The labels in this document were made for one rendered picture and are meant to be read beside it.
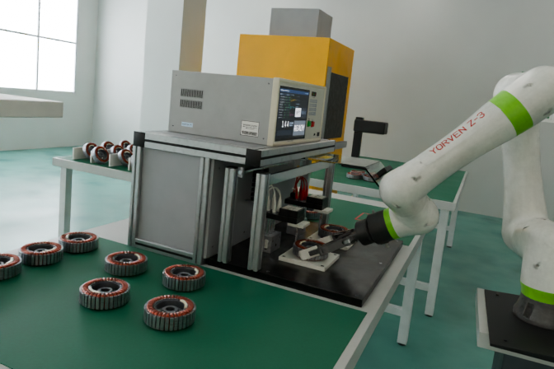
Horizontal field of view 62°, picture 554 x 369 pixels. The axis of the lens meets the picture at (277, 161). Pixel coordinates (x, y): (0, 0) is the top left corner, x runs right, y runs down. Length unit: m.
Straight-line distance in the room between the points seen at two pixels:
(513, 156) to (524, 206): 0.14
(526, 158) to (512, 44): 5.31
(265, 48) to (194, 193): 4.11
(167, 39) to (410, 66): 3.30
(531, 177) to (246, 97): 0.85
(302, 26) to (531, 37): 2.91
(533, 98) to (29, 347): 1.22
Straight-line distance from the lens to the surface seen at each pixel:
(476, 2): 6.83
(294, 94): 1.50
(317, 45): 5.16
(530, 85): 1.29
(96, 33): 9.57
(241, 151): 1.28
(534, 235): 1.36
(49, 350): 1.03
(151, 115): 5.58
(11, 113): 1.05
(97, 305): 1.15
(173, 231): 1.46
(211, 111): 1.49
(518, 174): 1.47
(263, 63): 5.39
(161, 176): 1.46
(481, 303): 1.48
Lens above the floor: 1.26
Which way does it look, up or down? 8 degrees down
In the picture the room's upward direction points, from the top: 6 degrees clockwise
